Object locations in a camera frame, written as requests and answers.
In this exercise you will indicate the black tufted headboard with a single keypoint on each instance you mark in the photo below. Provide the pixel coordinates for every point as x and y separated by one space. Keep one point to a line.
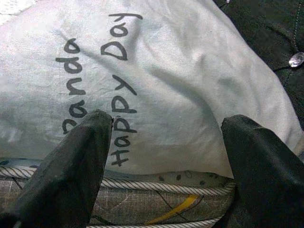
261 35

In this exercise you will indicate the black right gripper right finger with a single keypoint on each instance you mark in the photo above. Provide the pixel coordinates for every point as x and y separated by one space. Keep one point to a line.
268 185

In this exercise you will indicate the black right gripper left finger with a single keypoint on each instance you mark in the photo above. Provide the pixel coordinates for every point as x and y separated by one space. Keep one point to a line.
61 180

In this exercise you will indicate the grey quilted mattress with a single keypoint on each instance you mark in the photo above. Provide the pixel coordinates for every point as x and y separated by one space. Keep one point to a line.
142 202

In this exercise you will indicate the white lettered pillow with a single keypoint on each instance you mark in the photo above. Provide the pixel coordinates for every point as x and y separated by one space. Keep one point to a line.
178 83

